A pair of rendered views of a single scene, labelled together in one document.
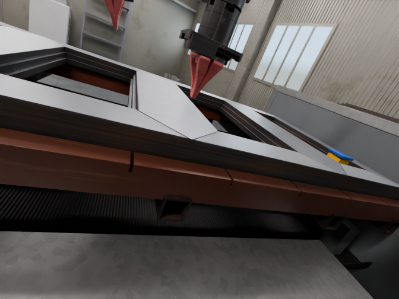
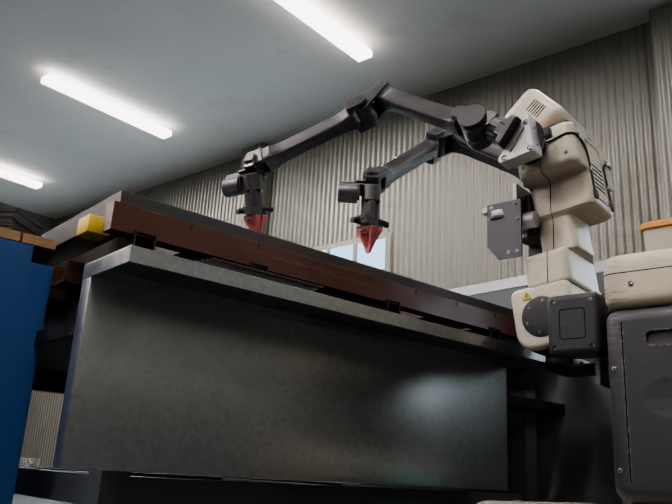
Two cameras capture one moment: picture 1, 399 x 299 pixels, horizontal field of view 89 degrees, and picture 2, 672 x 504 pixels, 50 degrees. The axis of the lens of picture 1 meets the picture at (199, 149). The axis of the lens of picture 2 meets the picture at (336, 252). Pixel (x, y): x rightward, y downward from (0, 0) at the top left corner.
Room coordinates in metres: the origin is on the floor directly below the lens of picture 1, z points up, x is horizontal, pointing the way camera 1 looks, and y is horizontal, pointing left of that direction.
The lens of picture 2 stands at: (-1.51, 0.67, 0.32)
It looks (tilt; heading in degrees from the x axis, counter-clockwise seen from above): 17 degrees up; 345
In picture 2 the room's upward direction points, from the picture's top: 3 degrees clockwise
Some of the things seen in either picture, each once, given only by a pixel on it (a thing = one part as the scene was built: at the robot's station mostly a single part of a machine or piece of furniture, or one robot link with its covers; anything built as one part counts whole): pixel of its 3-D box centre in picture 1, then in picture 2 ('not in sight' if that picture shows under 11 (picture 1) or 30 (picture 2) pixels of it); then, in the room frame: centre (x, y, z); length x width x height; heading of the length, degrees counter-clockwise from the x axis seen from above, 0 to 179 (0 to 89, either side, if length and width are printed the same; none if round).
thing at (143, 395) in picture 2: not in sight; (336, 405); (0.20, 0.18, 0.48); 1.30 x 0.04 x 0.35; 115
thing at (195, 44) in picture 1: (195, 70); (365, 236); (0.39, 0.06, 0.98); 0.07 x 0.07 x 0.09; 25
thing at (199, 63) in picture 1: (206, 75); (372, 238); (0.40, 0.04, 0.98); 0.07 x 0.07 x 0.09; 25
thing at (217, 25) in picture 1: (216, 30); (370, 214); (0.39, 0.05, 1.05); 0.10 x 0.07 x 0.07; 115
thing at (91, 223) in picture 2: not in sight; (94, 227); (0.06, 0.78, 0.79); 0.06 x 0.05 x 0.04; 25
